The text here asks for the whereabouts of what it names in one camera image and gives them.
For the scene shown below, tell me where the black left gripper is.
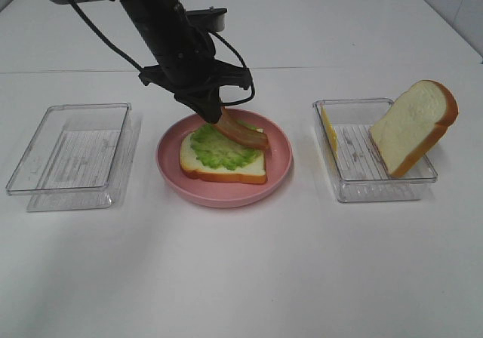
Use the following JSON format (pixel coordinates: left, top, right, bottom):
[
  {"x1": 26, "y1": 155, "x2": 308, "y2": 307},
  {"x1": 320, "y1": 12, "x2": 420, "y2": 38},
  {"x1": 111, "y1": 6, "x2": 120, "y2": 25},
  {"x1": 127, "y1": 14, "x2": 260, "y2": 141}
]
[{"x1": 137, "y1": 24, "x2": 253, "y2": 124}]

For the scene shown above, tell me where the clear left plastic tray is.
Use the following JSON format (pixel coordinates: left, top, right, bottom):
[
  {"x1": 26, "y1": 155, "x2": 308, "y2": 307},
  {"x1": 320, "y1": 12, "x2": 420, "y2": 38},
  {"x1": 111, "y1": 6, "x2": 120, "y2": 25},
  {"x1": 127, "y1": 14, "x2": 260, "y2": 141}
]
[{"x1": 5, "y1": 103, "x2": 140, "y2": 212}]

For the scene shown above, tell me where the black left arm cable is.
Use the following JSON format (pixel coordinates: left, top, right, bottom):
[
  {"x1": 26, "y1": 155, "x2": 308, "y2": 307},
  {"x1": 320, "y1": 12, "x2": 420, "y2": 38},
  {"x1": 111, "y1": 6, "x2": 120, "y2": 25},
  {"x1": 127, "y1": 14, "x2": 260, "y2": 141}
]
[{"x1": 67, "y1": 0, "x2": 256, "y2": 106}]

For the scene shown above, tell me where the bread slice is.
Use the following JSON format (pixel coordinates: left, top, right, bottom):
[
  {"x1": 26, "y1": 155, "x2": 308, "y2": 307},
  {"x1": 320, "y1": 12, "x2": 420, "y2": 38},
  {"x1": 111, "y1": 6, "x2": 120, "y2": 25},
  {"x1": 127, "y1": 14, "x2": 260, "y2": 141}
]
[
  {"x1": 369, "y1": 80, "x2": 459, "y2": 178},
  {"x1": 179, "y1": 135, "x2": 267, "y2": 184}
]

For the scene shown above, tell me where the yellow cheese slice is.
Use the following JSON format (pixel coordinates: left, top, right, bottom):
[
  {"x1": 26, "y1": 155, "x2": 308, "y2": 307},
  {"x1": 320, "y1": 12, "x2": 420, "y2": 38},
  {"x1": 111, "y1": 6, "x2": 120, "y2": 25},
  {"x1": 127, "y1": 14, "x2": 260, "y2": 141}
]
[{"x1": 321, "y1": 106, "x2": 338, "y2": 166}]

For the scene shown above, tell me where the brown bacon strip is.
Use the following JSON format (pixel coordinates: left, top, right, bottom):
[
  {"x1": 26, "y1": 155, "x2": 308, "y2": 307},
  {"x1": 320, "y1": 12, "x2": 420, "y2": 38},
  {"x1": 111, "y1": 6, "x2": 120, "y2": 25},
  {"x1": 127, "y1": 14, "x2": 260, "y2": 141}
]
[{"x1": 213, "y1": 107, "x2": 269, "y2": 150}]

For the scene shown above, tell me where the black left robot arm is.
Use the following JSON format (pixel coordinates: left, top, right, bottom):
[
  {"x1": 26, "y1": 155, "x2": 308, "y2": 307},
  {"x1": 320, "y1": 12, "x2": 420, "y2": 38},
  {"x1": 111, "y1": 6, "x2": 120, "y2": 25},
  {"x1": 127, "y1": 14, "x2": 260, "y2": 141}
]
[{"x1": 50, "y1": 0, "x2": 254, "y2": 125}]

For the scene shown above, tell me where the pink round plate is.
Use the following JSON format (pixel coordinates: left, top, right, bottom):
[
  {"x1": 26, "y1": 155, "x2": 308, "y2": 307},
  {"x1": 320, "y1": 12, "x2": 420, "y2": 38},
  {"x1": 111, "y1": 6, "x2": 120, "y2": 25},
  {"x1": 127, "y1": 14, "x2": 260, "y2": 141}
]
[{"x1": 156, "y1": 109, "x2": 293, "y2": 208}]

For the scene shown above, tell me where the clear plastic tray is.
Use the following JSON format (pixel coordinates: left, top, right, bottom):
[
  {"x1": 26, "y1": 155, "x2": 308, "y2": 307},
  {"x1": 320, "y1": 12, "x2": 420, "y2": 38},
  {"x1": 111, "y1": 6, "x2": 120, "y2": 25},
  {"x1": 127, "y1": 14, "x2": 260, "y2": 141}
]
[
  {"x1": 5, "y1": 103, "x2": 140, "y2": 212},
  {"x1": 312, "y1": 98, "x2": 438, "y2": 203}
]

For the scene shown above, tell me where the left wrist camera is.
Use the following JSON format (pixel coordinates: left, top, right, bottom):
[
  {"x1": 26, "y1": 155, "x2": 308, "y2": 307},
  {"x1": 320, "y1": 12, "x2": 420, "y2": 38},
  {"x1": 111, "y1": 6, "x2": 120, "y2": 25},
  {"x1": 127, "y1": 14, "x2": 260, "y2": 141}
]
[{"x1": 186, "y1": 7, "x2": 228, "y2": 32}]

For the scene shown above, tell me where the green lettuce leaf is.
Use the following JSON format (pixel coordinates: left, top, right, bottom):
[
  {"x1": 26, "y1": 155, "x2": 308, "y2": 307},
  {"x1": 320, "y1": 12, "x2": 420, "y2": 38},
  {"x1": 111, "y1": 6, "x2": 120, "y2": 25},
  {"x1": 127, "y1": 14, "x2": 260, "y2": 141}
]
[{"x1": 180, "y1": 124, "x2": 265, "y2": 172}]

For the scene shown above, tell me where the clear right plastic tray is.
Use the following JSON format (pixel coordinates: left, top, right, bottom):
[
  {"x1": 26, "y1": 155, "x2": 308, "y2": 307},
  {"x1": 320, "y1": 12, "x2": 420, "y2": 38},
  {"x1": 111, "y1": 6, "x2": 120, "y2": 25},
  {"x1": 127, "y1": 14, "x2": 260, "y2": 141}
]
[{"x1": 312, "y1": 98, "x2": 438, "y2": 203}]

